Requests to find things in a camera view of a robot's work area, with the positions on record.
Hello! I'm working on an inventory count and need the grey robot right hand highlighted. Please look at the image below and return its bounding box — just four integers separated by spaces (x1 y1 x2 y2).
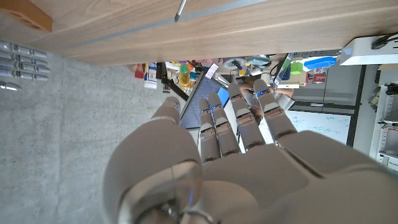
0 40 51 92

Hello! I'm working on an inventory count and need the white plastic canister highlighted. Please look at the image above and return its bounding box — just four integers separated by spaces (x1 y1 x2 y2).
143 62 159 90

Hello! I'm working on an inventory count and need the white shelf unit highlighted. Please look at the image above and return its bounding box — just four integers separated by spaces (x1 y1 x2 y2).
369 63 398 172

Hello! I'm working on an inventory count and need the grey tape roll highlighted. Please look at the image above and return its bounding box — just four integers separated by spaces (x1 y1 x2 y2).
223 57 247 70

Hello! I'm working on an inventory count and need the grey cabinet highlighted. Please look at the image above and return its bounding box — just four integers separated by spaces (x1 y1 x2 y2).
290 63 364 114

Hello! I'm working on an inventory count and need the teal grey pouch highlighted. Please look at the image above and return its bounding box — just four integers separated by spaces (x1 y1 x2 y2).
247 55 271 68

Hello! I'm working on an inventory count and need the wooden block with holes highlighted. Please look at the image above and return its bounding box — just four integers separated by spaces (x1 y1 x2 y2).
0 0 53 33

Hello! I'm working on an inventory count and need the light wooden box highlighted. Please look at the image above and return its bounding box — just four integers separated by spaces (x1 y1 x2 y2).
276 73 309 90

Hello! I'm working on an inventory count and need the small green block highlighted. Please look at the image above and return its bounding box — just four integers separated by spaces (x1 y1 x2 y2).
290 61 304 75

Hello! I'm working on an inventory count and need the whiteboard with black frame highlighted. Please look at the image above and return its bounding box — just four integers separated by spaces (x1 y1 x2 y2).
257 110 357 147

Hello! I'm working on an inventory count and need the blue flat box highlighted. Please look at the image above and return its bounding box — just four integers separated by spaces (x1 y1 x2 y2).
303 55 339 71

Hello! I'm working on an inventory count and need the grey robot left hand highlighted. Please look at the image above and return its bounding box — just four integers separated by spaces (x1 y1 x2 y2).
102 78 398 224

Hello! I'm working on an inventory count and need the white power box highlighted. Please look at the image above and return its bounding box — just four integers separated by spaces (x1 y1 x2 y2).
340 35 398 67

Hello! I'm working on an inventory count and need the black open laptop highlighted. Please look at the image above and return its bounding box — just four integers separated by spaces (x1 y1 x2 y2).
272 52 295 91

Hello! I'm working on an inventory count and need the seated person grey shirt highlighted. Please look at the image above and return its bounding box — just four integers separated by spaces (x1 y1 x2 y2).
241 81 295 125

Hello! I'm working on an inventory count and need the wooden table top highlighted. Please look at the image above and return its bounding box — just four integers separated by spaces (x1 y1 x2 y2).
67 0 269 49

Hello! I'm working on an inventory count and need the black computer monitor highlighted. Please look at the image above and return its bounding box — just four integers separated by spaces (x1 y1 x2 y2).
179 68 231 131

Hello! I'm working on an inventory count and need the red cup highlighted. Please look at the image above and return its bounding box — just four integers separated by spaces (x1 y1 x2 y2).
134 63 145 80

